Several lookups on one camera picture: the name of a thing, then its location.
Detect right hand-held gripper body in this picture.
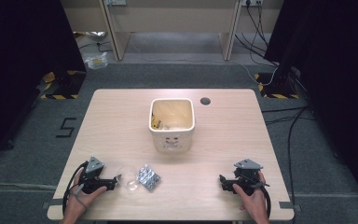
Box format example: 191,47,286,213
229,158,264,197

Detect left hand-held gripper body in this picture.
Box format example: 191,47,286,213
79,156,107,195

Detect clear plastic cup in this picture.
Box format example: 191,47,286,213
116,165,140,191

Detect cream square bin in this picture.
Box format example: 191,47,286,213
148,97,197,154

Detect person's right hand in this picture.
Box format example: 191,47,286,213
231,171,270,220

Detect person's left hand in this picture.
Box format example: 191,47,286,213
63,169,108,219

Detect grey tape strip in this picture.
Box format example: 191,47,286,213
278,201,301,210
41,198,63,210

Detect yellow wrapper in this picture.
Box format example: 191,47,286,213
150,114,163,131

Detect striped-edged black stand base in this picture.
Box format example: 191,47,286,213
254,72,301,100
39,70,87,101

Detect clear plastic bag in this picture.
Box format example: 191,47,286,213
84,51,109,70

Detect black curtain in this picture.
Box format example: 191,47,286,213
0,0,88,167
263,0,358,214

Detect crumpled silver foil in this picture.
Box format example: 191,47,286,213
73,30,107,42

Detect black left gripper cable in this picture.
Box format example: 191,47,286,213
62,161,90,217

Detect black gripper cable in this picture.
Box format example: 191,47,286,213
258,181,272,218
62,161,90,217

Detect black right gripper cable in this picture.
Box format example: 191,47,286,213
258,181,272,218

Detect black floor cables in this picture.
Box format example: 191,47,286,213
260,105,317,224

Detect black cable bundle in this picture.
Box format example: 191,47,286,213
234,2,279,67

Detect white wall socket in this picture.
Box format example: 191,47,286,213
104,0,128,7
241,0,265,7

